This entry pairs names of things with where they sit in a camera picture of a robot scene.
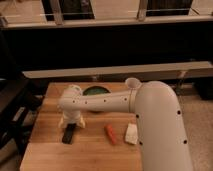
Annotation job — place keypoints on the white sponge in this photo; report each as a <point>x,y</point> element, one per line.
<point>131,135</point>

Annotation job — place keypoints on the dark side shelf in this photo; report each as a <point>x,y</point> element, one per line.
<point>16,100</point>

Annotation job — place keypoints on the wooden cutting board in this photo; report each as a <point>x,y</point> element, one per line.
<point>90,150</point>

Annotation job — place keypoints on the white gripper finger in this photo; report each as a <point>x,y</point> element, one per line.
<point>81,123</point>
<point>62,123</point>

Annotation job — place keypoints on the black eraser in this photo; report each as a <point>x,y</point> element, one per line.
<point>68,134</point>

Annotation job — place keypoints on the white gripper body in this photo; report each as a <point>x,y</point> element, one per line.
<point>71,117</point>

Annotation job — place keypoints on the green bowl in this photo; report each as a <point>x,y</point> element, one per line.
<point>95,90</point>

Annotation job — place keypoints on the orange carrot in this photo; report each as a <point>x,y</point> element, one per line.
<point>111,134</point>

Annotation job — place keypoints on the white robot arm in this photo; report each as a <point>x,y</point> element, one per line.
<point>160,127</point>

